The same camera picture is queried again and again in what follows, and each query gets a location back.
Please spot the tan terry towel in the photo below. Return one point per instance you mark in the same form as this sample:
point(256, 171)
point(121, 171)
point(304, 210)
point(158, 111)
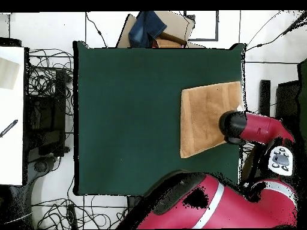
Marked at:
point(203, 115)

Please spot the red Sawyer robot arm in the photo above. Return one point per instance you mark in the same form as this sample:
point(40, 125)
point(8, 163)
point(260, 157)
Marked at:
point(239, 206)

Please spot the dark green table cloth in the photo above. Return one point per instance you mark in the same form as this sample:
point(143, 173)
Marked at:
point(120, 119)

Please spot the tan towel in box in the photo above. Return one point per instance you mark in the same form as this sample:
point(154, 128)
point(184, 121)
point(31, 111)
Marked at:
point(168, 43)

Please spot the black equipment rack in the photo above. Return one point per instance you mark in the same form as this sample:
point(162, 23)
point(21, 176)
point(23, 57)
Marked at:
point(60, 107)

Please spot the blue jeans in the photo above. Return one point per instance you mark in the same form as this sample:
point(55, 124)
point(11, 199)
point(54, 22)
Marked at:
point(144, 28)

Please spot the cardboard box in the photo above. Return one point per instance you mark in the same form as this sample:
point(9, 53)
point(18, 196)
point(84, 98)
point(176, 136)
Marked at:
point(177, 24)

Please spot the black round caster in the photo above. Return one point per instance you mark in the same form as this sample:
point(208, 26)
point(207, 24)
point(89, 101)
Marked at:
point(40, 165)

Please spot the wide black stand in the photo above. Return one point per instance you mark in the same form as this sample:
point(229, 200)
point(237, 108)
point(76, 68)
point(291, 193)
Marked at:
point(286, 100)

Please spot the white desk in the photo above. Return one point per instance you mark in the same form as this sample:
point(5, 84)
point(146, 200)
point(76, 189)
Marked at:
point(12, 155)

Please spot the black ridged tool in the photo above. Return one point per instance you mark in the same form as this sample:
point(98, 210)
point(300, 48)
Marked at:
point(8, 128)

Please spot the beige block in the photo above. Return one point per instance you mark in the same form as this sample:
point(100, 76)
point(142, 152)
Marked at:
point(8, 74)

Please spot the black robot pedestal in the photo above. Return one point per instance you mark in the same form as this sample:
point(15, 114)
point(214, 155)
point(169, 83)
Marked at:
point(133, 203)

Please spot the narrow black post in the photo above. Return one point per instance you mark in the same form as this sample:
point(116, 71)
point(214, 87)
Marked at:
point(265, 98)

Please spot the black rectangular floor frame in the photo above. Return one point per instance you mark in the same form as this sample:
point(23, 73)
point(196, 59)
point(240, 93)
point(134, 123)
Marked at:
point(217, 26)

